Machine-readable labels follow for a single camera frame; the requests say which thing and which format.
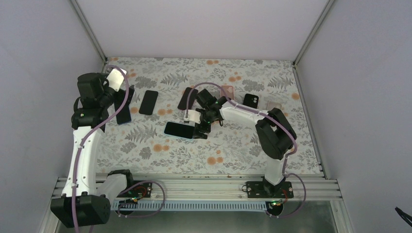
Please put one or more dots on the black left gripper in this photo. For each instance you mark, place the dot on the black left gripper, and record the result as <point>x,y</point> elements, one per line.
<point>130,93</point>

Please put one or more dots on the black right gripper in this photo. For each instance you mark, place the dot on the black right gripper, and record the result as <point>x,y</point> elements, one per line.
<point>200,135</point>

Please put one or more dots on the blue-edged bare smartphone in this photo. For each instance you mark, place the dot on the blue-edged bare smartphone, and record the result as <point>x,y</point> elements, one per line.
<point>124,116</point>

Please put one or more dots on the black phone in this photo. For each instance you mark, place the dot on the black phone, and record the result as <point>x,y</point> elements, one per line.
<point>186,97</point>

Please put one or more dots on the pink silicone phone case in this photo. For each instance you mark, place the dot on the pink silicone phone case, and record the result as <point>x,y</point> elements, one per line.
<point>229,90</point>

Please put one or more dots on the bare black smartphone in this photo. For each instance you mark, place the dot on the bare black smartphone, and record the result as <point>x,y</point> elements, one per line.
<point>148,102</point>

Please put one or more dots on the dark phone case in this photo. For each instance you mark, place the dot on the dark phone case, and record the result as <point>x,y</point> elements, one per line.
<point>251,100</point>

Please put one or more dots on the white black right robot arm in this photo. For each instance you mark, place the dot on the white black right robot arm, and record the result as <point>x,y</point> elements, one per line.
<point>276,135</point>

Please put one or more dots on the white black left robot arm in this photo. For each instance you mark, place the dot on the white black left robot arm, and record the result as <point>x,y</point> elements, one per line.
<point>82,203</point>

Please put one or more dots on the floral patterned table mat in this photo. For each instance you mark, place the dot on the floral patterned table mat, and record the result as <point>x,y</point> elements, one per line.
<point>233,149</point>

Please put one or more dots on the black object at edge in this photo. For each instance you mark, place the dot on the black object at edge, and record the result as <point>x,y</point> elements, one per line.
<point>406,217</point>

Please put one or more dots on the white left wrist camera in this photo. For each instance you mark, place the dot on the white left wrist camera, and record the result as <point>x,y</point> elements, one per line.
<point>115,79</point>

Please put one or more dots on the left aluminium corner post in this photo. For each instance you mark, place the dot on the left aluminium corner post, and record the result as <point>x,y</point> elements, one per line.
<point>88,29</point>

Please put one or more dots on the aluminium corner post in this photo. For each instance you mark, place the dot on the aluminium corner post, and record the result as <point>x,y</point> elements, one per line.
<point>88,29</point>
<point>324,13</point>

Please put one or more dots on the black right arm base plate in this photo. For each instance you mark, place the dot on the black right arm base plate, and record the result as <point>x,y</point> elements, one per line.
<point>265,190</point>

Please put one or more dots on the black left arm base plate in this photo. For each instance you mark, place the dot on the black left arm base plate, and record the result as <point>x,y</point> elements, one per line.
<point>141,189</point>

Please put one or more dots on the perforated grey cable duct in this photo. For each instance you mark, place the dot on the perforated grey cable duct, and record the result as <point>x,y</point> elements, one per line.
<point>175,205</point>

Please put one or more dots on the right aluminium corner post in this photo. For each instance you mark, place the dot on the right aluminium corner post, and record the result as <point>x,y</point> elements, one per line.
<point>324,13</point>

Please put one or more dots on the aluminium rail frame base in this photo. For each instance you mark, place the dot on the aluminium rail frame base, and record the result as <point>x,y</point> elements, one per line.
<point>231,188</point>

